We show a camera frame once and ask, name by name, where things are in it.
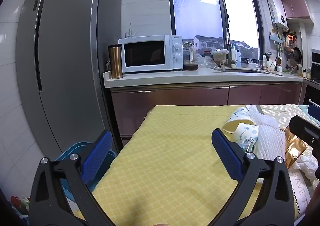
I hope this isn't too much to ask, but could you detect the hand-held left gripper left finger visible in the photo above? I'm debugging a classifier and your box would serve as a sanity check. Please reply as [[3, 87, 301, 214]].
[[29, 130, 113, 226]]

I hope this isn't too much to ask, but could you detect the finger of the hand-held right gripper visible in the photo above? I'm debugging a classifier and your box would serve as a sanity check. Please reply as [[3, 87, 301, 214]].
[[308, 104, 320, 123], [289, 115, 320, 148]]

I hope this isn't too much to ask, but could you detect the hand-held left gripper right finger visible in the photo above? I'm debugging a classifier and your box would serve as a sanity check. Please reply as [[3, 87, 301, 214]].
[[211, 128, 297, 226]]

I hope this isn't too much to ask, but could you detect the blue trash bin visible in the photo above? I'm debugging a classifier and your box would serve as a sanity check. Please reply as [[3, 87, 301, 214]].
[[54, 141, 118, 204]]

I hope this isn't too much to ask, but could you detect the gold foil wrapper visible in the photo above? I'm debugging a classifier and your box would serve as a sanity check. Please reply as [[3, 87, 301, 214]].
[[284, 126, 313, 169]]

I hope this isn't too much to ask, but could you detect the white patterned paper cup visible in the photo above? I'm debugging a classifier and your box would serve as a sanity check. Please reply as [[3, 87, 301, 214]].
[[222, 106, 255, 134], [233, 123, 259, 147]]

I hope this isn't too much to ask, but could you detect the white tissue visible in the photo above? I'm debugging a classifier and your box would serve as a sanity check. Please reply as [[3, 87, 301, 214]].
[[292, 151, 320, 181]]

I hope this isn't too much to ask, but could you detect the white foam fruit net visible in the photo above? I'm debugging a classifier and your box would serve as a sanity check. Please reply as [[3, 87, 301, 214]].
[[247, 106, 279, 129], [257, 126, 285, 159]]

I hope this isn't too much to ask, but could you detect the grey leaf patterned cloth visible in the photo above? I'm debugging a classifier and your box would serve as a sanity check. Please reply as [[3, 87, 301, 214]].
[[246, 104, 320, 132]]

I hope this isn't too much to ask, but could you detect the black built-in oven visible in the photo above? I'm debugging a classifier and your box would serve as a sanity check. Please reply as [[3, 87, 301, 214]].
[[304, 50, 320, 107]]

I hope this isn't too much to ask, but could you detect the black frying pan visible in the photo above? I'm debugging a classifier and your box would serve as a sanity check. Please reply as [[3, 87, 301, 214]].
[[292, 46, 302, 63]]

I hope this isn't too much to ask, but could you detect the white lettered cloth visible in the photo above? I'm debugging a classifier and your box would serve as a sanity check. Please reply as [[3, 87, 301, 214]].
[[287, 169, 318, 219]]

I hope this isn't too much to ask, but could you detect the yellow checked cloth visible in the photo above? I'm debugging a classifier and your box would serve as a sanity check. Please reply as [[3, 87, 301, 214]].
[[75, 104, 299, 226]]

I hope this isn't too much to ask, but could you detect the white dotted utensil holder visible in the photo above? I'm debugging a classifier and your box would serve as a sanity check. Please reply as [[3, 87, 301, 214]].
[[262, 53, 276, 70]]

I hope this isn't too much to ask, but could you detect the mauve kitchen base cabinet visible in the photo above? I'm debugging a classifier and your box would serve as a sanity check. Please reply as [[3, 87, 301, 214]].
[[103, 66, 304, 147]]

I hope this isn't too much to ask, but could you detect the copper thermos mug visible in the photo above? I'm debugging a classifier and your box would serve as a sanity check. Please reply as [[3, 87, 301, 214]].
[[107, 44, 123, 79]]

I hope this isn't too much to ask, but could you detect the green plastic bag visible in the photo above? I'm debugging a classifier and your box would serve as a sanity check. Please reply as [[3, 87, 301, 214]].
[[20, 197, 31, 213]]

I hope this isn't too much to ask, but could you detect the red plastic bag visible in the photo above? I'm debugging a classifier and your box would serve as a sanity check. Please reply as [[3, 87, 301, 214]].
[[10, 195, 22, 208]]

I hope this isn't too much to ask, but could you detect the white soap bottle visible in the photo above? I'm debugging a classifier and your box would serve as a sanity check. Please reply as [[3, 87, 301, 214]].
[[230, 44, 238, 68]]

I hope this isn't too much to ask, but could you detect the grey refrigerator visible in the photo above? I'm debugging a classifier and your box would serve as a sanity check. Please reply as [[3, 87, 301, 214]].
[[15, 0, 123, 152]]

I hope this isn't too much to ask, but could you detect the white food bag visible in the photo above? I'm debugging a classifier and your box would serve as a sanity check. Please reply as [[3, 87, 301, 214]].
[[211, 49, 229, 63]]

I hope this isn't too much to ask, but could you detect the clear glass jug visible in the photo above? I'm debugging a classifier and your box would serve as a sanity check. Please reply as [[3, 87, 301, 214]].
[[187, 46, 198, 64]]

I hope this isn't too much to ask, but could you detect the white water heater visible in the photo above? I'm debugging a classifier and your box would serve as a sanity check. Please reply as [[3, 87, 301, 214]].
[[265, 0, 288, 28]]

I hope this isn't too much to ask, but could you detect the white microwave oven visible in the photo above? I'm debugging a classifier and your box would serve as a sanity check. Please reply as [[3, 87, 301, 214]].
[[118, 35, 184, 75]]

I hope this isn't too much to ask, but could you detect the steel kitchen faucet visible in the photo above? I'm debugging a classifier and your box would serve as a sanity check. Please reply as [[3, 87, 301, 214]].
[[220, 28, 237, 72]]

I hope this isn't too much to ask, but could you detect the dark framed window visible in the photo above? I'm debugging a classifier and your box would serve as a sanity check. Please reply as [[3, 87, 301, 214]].
[[167, 0, 264, 67]]

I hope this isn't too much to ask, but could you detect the wall utensil rack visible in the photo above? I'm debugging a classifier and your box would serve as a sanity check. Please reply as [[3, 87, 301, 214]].
[[269, 28, 298, 49]]

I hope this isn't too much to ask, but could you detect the pink wall cabinet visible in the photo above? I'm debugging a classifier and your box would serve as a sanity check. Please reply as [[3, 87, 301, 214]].
[[274, 0, 314, 25]]

